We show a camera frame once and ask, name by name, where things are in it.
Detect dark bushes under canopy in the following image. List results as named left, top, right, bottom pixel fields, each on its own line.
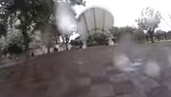
left=68, top=28, right=117, bottom=52

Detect pale building with doors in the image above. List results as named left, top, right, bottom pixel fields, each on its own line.
left=0, top=6, right=75, bottom=62

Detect white arched canopy shelter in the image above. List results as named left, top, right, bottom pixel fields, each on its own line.
left=73, top=2, right=120, bottom=50

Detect large dark trees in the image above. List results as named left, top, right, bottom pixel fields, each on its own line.
left=0, top=0, right=93, bottom=64

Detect red and grey paved plaza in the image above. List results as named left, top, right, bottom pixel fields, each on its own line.
left=0, top=30, right=171, bottom=97

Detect row of trees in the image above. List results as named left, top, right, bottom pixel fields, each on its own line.
left=107, top=2, right=171, bottom=51

